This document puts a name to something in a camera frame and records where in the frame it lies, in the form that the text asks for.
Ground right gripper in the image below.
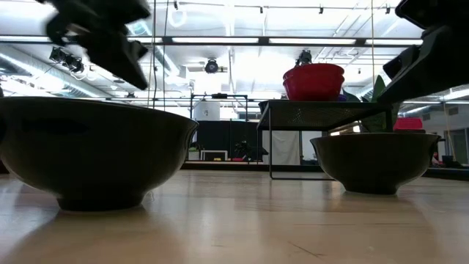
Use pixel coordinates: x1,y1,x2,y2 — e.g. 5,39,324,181
377,0,469,104

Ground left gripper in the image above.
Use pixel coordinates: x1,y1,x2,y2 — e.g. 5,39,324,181
35,0,152,91

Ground black ceiling track lights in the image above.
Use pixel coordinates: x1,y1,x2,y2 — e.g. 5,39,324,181
48,46,86,74

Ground green snake plant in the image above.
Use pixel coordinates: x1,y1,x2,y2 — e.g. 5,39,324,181
341,75,402,133

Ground red background object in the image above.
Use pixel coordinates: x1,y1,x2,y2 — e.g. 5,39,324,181
393,117,424,132

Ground round black ceiling spotlight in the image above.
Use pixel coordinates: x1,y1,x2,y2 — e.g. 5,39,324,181
204,58,220,75

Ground large black bowl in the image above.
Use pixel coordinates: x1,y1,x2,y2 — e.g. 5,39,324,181
0,96,199,213

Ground white background cylinder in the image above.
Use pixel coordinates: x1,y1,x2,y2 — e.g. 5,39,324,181
193,100,221,122

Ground black mesh metal rack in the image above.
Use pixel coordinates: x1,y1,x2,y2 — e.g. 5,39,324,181
256,100,395,181

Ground black background panel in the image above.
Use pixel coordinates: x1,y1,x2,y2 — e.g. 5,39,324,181
196,120,259,163

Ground small white background table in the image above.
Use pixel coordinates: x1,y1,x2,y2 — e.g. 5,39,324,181
199,149,229,162

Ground white hanging cloth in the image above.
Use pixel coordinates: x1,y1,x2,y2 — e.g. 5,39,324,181
261,130,302,166

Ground black background metal frame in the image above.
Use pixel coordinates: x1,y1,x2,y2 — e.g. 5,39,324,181
189,92,250,122

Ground black overhead camera with cable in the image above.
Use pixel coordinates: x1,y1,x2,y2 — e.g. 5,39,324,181
295,49,313,67

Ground black overhead frame bar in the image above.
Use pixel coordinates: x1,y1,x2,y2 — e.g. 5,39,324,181
0,34,424,48

